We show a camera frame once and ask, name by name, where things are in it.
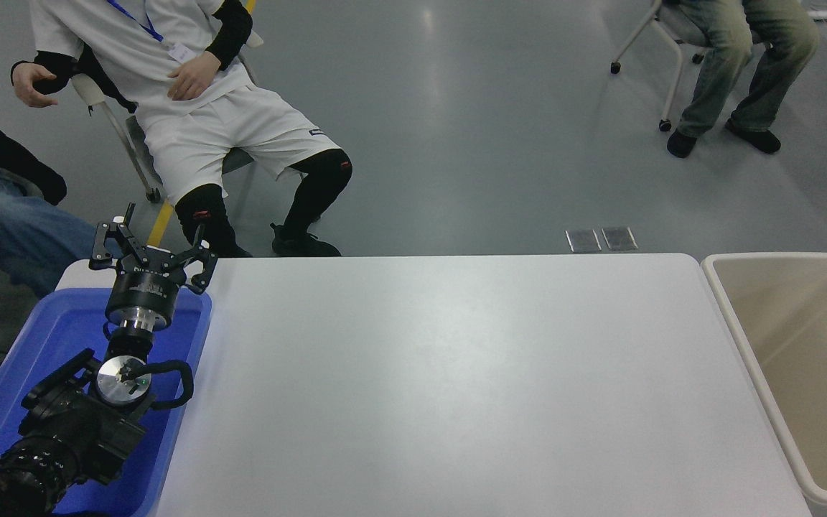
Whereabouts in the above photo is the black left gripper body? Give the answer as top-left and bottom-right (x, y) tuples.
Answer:
(106, 250), (187, 318)

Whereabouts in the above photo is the person's right hand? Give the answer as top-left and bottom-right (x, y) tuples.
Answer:
(11, 62), (60, 109)

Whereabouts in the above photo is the person's left hand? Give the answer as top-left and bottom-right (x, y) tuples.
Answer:
(168, 50), (223, 102)

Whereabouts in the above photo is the person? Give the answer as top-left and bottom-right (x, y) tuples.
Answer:
(0, 97), (120, 299)
(11, 0), (353, 258)
(666, 0), (821, 159)

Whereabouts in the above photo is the blue plastic tray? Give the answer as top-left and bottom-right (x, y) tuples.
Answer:
(0, 286), (213, 517)

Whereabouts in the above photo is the metal floor plate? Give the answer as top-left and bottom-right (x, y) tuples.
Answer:
(566, 228), (602, 253)
(602, 226), (638, 252)

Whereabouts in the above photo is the large pale bin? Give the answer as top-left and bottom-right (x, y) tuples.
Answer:
(701, 253), (827, 507)

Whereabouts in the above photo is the white frame chair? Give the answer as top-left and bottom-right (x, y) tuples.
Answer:
(609, 0), (709, 132)
(71, 32), (265, 204)

